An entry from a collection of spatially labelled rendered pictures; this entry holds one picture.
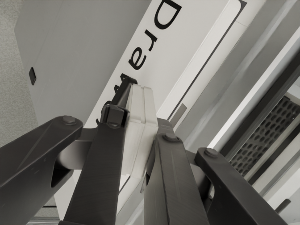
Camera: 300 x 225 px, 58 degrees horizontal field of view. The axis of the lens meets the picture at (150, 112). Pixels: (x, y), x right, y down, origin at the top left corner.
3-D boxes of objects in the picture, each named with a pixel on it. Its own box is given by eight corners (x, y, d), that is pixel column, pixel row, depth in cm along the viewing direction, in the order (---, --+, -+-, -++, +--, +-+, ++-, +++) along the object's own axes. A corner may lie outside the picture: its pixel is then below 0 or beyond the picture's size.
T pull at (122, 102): (92, 133, 29) (95, 141, 28) (125, 73, 26) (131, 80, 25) (119, 137, 31) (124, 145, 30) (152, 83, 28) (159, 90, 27)
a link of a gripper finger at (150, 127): (143, 122, 12) (159, 126, 12) (142, 85, 19) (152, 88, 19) (127, 177, 13) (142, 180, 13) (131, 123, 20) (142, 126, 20)
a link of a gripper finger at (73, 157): (114, 181, 11) (42, 167, 11) (121, 132, 16) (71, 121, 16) (122, 151, 11) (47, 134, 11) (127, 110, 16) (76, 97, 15)
